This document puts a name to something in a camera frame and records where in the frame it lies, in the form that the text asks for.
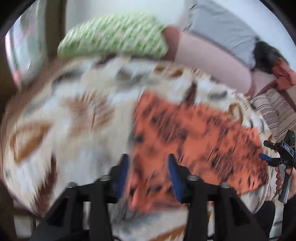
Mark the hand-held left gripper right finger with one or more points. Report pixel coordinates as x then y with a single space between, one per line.
174 176

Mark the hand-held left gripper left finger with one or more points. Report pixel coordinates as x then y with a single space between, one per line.
122 171

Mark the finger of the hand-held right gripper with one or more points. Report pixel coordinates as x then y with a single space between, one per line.
266 157
271 145

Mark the orange floral blouse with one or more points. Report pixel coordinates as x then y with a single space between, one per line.
196 139

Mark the person's right hand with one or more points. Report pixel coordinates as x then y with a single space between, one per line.
278 180

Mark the striped beige cushion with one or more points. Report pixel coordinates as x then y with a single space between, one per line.
272 111

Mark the leaf print blanket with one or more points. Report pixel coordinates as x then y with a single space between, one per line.
76 129

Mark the plain orange cloth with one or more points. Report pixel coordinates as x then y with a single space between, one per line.
285 75

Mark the dark furry cloth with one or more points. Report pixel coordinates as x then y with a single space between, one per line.
268 56

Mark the pink bolster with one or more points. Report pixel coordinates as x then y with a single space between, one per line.
208 62

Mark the grey pillow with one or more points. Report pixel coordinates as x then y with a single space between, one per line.
219 30

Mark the green checked pillow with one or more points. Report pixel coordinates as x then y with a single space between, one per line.
111 34

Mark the stained glass window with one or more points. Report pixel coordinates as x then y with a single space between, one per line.
23 46

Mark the brown wooden rail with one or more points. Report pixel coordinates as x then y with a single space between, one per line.
266 87

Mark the wooden window frame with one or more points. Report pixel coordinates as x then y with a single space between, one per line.
54 30

